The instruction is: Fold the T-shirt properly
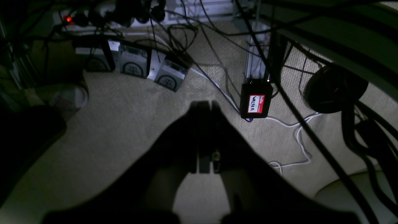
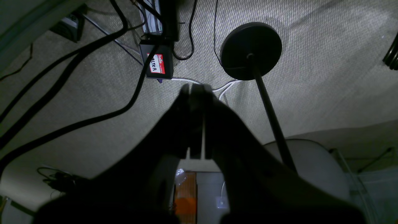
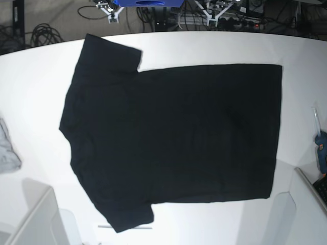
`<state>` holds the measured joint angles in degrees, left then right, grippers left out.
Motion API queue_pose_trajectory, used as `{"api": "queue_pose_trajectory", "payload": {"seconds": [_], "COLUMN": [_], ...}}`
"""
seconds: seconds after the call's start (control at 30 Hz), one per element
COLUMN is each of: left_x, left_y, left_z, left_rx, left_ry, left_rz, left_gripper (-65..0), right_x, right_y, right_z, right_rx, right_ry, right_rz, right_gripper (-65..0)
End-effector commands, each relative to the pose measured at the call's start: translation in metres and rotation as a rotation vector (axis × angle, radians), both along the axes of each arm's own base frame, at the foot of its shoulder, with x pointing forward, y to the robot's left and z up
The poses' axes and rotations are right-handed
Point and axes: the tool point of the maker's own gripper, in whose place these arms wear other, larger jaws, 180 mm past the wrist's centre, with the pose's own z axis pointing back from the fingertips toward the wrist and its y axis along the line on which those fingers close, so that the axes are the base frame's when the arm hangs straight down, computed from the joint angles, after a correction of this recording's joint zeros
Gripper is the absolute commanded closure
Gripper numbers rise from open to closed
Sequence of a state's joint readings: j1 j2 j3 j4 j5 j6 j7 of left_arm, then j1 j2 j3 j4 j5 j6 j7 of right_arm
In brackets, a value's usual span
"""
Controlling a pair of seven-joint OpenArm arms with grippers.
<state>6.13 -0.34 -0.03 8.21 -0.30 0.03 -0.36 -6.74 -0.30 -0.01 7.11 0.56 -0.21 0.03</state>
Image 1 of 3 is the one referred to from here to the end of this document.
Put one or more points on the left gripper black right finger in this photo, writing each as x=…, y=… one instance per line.
x=255, y=192

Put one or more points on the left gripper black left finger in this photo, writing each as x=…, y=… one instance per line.
x=145, y=192

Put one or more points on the black box with name tag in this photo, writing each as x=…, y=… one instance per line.
x=256, y=95

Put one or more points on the grey power adapter right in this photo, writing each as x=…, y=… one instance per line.
x=173, y=71

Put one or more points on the grey power adapter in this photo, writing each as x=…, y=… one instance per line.
x=173, y=71
x=95, y=53
x=134, y=60

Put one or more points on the black round base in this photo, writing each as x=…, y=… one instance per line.
x=334, y=89

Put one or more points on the aluminium table leg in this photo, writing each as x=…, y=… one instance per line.
x=254, y=67

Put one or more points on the grey power adapter middle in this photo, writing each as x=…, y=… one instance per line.
x=134, y=60

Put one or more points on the grey power adapter left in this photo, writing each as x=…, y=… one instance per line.
x=95, y=53

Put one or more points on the white power strip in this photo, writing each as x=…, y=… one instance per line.
x=103, y=16

